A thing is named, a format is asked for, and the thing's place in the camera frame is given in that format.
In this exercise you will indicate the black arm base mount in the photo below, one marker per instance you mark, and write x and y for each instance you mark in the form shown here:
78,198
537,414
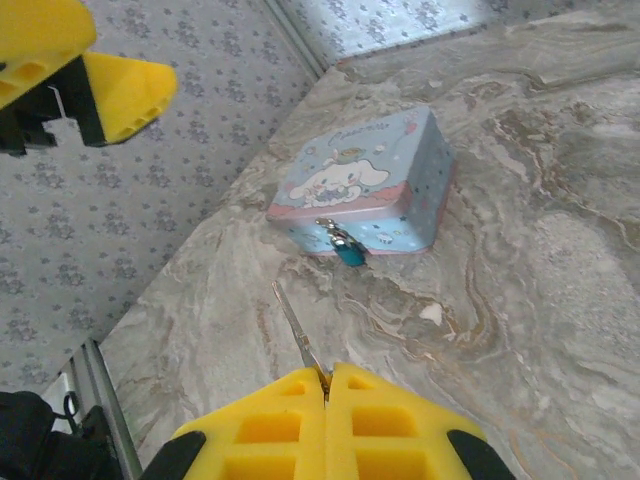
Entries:
35,440

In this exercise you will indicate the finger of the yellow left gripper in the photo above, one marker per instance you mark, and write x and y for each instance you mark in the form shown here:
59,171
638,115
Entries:
130,95
40,40

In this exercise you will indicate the silver metal key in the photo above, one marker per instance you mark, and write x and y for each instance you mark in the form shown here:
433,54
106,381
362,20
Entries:
299,335

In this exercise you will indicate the blue cartoon tin box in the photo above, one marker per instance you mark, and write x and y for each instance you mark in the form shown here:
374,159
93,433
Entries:
350,165

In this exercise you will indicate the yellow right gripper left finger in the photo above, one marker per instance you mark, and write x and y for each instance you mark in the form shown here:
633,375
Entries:
265,430

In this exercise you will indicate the silver key with blue head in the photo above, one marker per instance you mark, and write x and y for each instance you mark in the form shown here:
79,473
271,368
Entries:
350,254

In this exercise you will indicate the silver hasp latch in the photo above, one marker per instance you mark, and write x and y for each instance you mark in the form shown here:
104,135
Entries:
326,223

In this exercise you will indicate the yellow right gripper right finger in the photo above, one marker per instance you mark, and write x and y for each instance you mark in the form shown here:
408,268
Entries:
390,430

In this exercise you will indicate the aluminium frame rail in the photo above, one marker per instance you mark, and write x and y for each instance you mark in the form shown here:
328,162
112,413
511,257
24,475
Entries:
107,410

